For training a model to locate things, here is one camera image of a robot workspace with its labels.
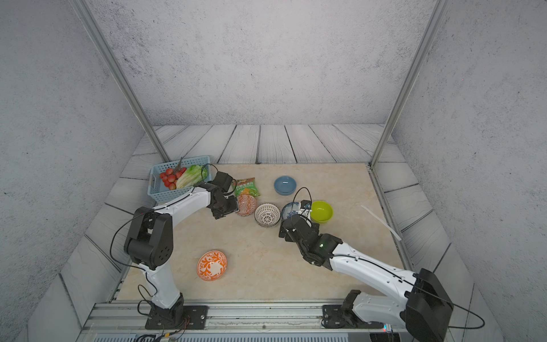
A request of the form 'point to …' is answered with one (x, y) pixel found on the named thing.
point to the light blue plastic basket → (159, 192)
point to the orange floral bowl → (211, 265)
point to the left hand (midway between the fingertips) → (237, 211)
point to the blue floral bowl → (289, 207)
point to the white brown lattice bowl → (267, 214)
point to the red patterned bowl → (247, 204)
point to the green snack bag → (246, 186)
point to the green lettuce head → (194, 174)
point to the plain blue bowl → (285, 185)
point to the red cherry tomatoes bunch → (169, 177)
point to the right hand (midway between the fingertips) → (293, 223)
